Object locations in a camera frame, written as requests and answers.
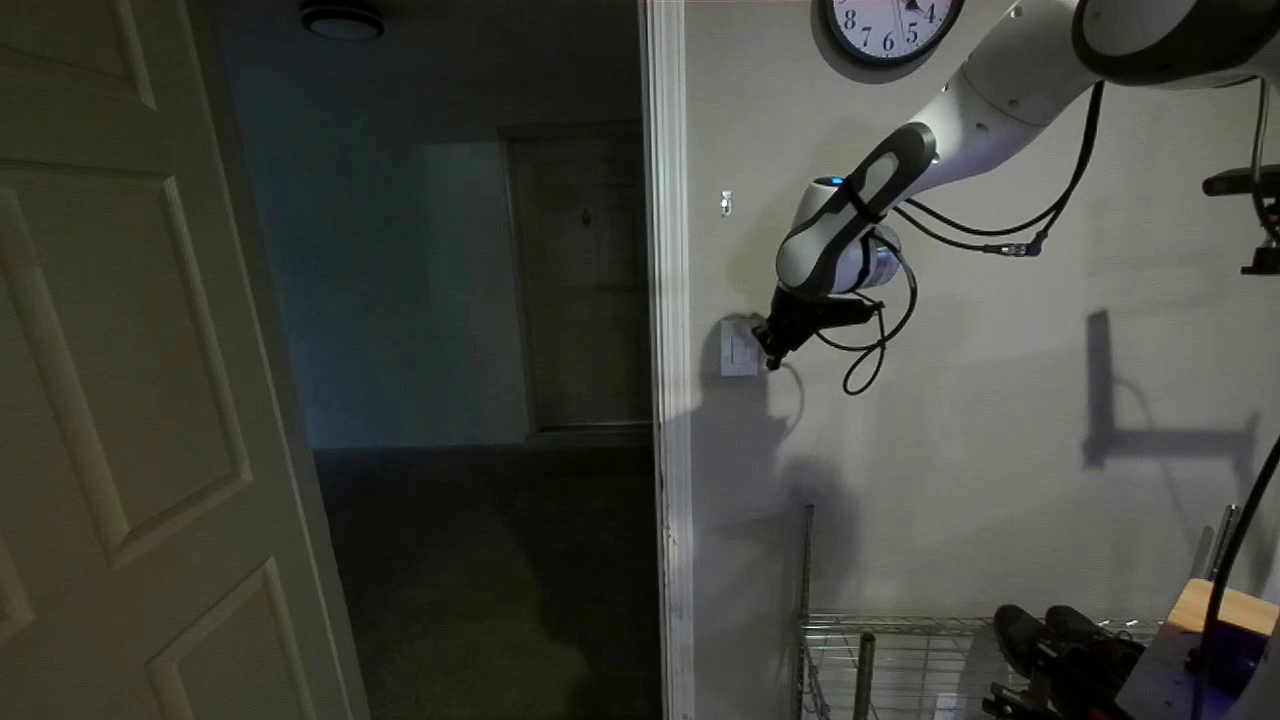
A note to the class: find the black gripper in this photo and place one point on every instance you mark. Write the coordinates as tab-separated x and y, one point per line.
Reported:
827	310

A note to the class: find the white wall light switch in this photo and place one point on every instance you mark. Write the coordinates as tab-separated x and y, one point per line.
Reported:
738	348

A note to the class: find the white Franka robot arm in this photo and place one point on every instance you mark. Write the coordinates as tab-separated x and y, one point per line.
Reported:
1012	80

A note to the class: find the dark interior door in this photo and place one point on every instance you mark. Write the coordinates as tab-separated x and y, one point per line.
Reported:
582	282

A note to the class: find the black shoe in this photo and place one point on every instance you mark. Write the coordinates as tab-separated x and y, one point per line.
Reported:
1034	645
1102	645

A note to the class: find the wooden block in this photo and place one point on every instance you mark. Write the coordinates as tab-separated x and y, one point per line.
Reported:
1233	609

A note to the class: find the round ceiling lamp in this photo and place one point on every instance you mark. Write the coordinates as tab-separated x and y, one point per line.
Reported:
341	16

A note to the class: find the beige panel door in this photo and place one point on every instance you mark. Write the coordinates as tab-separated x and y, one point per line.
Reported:
120	400

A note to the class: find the small metal wall hook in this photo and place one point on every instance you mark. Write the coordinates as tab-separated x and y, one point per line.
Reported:
725	207

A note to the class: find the round wall clock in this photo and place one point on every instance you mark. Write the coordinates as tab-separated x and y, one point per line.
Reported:
887	26

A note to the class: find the black camera stand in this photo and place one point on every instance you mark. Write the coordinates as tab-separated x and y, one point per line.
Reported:
1255	182

